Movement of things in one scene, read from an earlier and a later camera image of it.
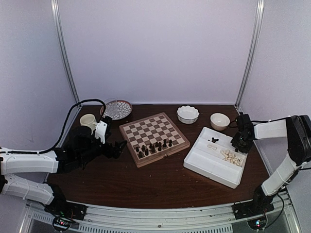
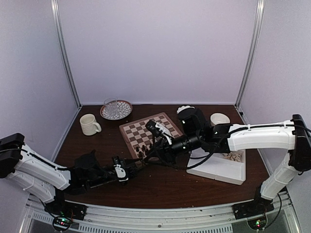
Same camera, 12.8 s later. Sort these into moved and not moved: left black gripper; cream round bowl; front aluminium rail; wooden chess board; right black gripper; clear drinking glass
Moved: left black gripper; right black gripper
Not moved: wooden chess board; clear drinking glass; cream round bowl; front aluminium rail
